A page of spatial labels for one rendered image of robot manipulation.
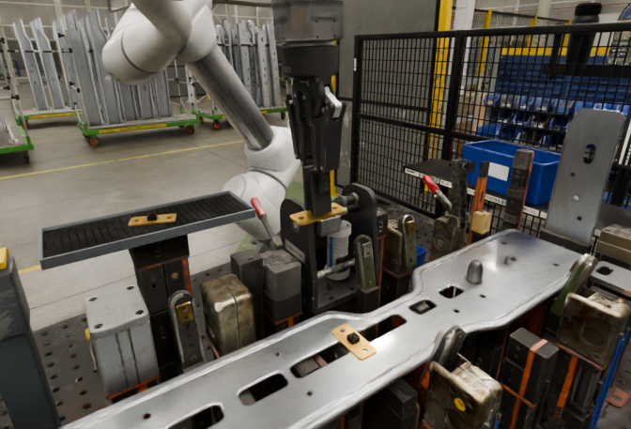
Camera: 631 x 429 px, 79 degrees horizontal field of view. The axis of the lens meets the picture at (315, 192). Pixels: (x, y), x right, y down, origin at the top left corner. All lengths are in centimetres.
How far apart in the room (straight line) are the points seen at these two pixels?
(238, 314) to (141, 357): 16
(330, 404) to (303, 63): 47
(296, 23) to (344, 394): 51
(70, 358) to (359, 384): 87
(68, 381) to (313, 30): 103
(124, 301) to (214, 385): 19
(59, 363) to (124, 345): 65
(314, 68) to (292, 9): 7
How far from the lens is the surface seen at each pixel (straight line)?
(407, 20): 325
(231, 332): 71
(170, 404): 65
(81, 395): 117
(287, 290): 78
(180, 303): 66
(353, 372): 66
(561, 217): 123
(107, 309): 67
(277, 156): 129
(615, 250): 117
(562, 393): 100
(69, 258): 74
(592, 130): 116
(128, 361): 67
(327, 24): 50
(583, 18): 156
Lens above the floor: 147
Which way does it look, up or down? 20 degrees down
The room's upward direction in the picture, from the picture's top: straight up
